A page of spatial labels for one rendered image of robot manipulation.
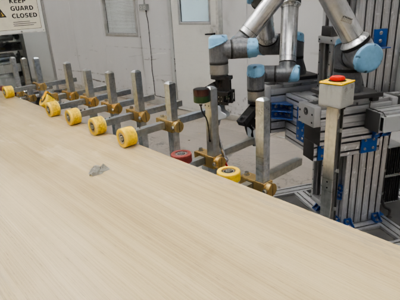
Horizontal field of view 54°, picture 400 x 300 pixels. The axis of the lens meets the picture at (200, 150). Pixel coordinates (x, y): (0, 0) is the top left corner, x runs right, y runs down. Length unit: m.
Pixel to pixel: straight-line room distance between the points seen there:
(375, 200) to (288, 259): 1.57
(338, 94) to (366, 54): 0.57
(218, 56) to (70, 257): 0.93
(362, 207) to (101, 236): 1.67
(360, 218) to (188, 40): 3.63
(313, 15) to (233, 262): 3.54
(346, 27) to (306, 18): 2.63
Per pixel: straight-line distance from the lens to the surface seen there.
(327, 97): 1.13
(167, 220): 1.06
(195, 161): 1.53
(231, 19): 4.83
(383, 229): 2.42
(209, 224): 1.03
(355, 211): 2.37
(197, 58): 5.28
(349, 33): 1.66
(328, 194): 1.25
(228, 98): 1.56
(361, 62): 1.67
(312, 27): 4.24
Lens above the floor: 1.44
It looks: 21 degrees down
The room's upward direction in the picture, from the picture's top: 3 degrees counter-clockwise
